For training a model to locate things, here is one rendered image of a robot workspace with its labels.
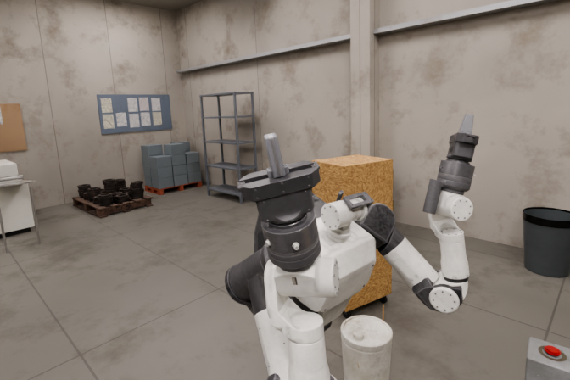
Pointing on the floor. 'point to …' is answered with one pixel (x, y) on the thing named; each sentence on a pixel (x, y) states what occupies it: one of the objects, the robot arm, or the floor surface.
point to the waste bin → (546, 241)
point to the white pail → (366, 348)
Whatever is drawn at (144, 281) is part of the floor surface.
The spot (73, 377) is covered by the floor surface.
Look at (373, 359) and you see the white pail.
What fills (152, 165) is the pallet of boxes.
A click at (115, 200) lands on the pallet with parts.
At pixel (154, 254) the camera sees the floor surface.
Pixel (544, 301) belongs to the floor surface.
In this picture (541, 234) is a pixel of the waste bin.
